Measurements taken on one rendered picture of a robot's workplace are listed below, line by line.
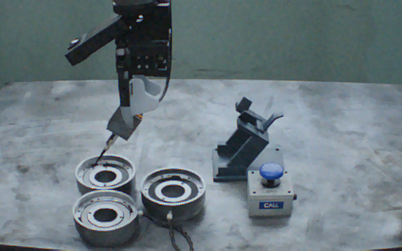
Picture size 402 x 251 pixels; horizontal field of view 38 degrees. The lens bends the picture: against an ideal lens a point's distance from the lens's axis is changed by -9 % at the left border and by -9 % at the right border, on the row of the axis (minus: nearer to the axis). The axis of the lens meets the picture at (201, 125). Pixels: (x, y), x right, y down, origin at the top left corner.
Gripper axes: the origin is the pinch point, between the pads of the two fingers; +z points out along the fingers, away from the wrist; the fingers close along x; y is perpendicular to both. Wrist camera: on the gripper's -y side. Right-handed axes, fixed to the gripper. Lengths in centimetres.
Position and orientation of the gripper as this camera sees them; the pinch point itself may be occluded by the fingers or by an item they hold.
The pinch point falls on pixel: (127, 116)
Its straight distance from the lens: 103.5
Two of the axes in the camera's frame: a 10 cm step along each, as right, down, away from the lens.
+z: 0.0, 8.7, 5.0
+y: 10.0, 0.0, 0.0
